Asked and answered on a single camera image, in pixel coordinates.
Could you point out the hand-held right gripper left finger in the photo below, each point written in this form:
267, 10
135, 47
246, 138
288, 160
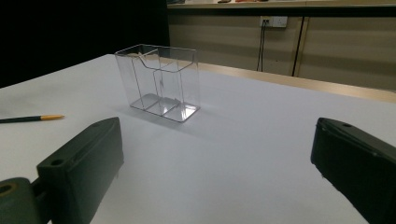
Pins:
81, 168

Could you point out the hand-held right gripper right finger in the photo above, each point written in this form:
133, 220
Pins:
358, 168

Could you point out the dark paintbrush with gold ferrule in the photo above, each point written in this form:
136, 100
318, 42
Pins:
31, 118

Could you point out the clear acrylic divided organizer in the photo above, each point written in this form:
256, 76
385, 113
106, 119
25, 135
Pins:
162, 93

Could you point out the wooden table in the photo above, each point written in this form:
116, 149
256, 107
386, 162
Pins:
311, 82

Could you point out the white table mat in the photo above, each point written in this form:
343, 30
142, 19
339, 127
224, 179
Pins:
233, 140

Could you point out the black curtain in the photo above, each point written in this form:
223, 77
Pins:
62, 31

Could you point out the black horizontal metal bar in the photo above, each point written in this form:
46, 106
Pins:
280, 11

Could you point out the white wall socket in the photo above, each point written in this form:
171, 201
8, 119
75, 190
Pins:
277, 21

